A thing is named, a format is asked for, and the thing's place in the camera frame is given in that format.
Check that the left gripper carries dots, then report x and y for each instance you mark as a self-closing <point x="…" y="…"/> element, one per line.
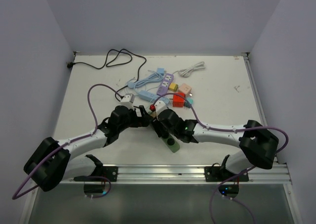
<point x="141" y="121"/>

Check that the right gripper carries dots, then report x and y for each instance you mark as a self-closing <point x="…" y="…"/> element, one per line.
<point x="159" y="131"/>

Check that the dark green cube socket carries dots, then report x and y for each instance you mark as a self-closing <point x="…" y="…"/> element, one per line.
<point x="153" y="114"/>

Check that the green power strip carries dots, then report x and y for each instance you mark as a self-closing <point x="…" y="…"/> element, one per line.
<point x="171" y="143"/>

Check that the light blue power strip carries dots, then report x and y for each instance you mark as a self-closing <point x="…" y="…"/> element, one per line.
<point x="150" y="97"/>

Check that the red cube socket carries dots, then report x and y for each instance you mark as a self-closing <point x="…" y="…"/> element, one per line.
<point x="178" y="100"/>

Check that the teal plug adapter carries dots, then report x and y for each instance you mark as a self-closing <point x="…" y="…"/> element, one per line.
<point x="188" y="102"/>

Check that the yellow plug adapter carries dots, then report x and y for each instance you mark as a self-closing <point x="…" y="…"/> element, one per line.
<point x="173" y="87"/>

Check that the pink cube socket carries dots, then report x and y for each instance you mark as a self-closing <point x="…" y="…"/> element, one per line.
<point x="185" y="89"/>

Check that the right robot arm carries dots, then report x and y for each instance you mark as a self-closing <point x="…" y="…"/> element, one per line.
<point x="257" y="145"/>

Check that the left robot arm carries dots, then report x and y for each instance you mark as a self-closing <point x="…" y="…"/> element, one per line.
<point x="47" y="165"/>

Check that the purple power strip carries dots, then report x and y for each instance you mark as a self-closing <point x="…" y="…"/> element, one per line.
<point x="165" y="83"/>

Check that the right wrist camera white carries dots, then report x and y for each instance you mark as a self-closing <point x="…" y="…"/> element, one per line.
<point x="158" y="107"/>

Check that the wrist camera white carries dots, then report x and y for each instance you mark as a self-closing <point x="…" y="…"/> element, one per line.
<point x="158" y="107"/>
<point x="128" y="100"/>

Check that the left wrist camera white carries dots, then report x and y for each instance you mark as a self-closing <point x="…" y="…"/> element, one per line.
<point x="128" y="100"/>

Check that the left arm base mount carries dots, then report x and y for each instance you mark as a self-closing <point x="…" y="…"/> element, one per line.
<point x="100" y="171"/>

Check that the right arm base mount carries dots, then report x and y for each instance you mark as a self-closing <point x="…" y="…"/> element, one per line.
<point x="217" y="172"/>

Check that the right aluminium side rail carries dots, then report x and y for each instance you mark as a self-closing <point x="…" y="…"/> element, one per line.
<point x="254" y="89"/>

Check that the aluminium front rail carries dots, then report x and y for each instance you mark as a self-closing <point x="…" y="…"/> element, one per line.
<point x="279" y="174"/>

